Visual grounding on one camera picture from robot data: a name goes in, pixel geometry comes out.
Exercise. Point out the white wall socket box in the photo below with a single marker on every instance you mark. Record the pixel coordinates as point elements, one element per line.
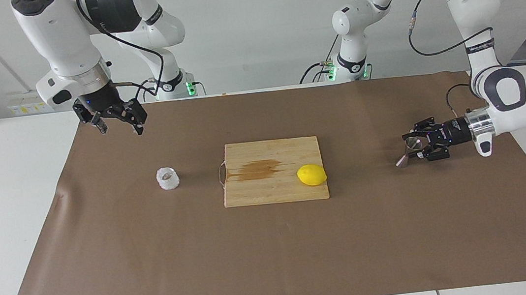
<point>30,102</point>

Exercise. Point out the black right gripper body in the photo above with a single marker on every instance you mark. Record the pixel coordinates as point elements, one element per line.
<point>99,99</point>

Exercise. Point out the yellow lemon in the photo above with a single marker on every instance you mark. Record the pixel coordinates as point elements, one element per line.
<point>311,175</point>

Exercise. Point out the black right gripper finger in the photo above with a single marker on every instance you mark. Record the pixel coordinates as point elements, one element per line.
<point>86,113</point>
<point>135,113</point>

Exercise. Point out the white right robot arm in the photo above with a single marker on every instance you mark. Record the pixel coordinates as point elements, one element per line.
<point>57,32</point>

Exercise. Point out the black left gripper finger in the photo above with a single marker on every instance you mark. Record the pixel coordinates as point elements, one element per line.
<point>437,153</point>
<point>424,125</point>

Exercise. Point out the wooden cutting board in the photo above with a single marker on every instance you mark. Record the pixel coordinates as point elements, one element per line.
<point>272,186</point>

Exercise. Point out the brown paper table mat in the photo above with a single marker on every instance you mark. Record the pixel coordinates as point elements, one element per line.
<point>157,258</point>

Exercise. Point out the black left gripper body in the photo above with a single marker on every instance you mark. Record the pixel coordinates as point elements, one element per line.
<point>454,133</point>

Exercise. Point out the steel double jigger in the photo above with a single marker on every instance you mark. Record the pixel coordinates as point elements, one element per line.
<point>403,160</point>

